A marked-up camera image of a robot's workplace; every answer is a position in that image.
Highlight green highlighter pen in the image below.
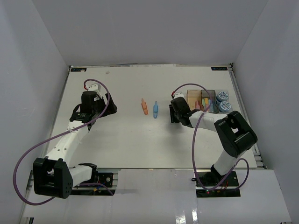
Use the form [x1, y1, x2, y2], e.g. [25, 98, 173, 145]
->
[201, 99, 206, 110]

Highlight blue-lidded cleaning gel jar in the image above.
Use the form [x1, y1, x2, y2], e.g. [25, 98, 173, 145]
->
[216, 91, 229, 104]

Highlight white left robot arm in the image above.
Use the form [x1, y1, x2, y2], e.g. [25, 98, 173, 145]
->
[33, 84, 117, 199]

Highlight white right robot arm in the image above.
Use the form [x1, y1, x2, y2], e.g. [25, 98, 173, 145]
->
[171, 97, 258, 186]

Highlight amber transparent tray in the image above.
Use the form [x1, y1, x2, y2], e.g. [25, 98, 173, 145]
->
[187, 90, 205, 111]

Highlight grey transparent tray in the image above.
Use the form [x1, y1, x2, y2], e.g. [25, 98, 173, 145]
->
[201, 90, 219, 113]

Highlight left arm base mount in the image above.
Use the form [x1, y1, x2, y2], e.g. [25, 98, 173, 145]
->
[71, 172, 118, 196]

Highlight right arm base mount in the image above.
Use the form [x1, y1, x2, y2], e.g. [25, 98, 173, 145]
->
[191, 171, 241, 198]

